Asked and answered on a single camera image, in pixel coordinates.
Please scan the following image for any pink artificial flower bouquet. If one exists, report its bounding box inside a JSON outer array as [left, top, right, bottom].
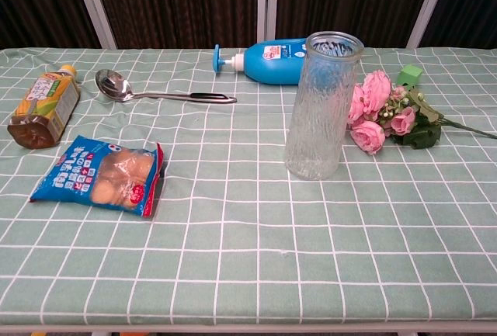
[[346, 70, 497, 155]]

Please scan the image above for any clear textured glass vase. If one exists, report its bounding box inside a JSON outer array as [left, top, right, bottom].
[[283, 30, 365, 182]]

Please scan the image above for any blue pump lotion bottle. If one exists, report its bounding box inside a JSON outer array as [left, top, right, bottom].
[[214, 37, 310, 86]]

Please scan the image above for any green checked tablecloth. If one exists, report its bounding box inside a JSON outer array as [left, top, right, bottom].
[[0, 47, 497, 327]]

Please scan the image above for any blue snack bag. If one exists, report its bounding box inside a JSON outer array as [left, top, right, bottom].
[[29, 134, 165, 219]]

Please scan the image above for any green cube block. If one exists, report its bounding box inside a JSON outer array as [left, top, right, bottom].
[[396, 64, 424, 91]]

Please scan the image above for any yellow capped tea bottle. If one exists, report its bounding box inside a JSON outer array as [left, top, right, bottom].
[[6, 64, 82, 149]]

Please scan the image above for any steel ladle black handle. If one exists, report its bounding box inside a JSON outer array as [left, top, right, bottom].
[[95, 68, 238, 105]]

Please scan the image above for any white folding screen frame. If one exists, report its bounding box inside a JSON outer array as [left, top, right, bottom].
[[68, 0, 454, 50]]

